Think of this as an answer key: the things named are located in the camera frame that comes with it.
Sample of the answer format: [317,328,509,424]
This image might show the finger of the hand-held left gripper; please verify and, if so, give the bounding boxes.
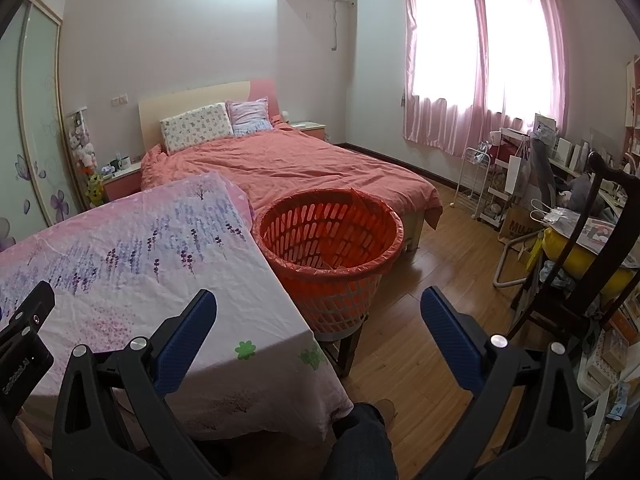
[0,281,56,346]

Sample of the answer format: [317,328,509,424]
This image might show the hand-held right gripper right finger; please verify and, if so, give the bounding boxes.
[419,286,589,480]

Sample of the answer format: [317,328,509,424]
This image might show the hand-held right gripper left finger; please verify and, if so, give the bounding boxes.
[51,289,219,480]

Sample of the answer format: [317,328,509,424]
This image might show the orange plastic laundry basket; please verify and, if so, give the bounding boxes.
[251,187,405,335]

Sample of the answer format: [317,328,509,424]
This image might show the floral pink tablecloth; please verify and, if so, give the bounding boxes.
[0,171,354,449]

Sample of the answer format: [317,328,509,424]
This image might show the brown shoe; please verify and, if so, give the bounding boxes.
[375,399,399,429]

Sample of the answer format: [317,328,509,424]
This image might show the dark wooden stool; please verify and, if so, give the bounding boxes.
[320,310,371,379]

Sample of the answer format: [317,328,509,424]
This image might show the brown paper bag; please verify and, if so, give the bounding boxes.
[497,205,544,256]

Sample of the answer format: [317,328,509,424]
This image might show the yellow green plush toy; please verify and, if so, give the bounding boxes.
[85,172,106,206]

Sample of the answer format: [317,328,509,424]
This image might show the person's leg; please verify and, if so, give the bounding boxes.
[320,402,399,480]

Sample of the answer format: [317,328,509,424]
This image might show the pink nightstand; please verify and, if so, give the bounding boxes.
[290,121,327,142]
[102,162,144,204]

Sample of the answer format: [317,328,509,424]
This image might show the yellow plastic basin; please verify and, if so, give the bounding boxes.
[541,226,640,297]

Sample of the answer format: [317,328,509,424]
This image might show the white storage cart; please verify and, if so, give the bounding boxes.
[482,130,531,231]

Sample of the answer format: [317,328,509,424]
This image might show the white plastic bag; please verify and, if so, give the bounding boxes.
[530,199,586,239]

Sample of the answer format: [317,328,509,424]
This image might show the hanging plush toy bundle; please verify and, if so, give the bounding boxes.
[67,107,96,169]

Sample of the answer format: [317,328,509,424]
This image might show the dark wooden chair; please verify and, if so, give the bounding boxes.
[505,151,640,347]

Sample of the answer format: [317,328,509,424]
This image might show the wardrobe with flower doors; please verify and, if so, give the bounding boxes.
[0,0,87,254]

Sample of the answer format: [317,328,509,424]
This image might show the coral duvet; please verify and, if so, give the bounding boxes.
[140,120,444,232]

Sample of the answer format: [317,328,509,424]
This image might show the floral white pillow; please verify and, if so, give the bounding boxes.
[160,102,234,156]

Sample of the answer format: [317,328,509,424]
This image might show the striped pink pillow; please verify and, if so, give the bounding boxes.
[226,98,276,137]

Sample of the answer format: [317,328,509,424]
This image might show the bed with beige headboard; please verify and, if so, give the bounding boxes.
[137,79,444,252]

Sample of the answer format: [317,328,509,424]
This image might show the pink curtain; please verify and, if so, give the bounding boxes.
[402,0,571,159]

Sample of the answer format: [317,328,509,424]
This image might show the white metal tube frame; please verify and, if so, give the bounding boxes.
[492,240,524,289]

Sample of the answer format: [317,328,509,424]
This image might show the white wire rack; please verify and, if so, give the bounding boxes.
[454,147,494,222]

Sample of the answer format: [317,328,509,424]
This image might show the white picture frame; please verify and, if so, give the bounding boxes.
[532,112,559,144]

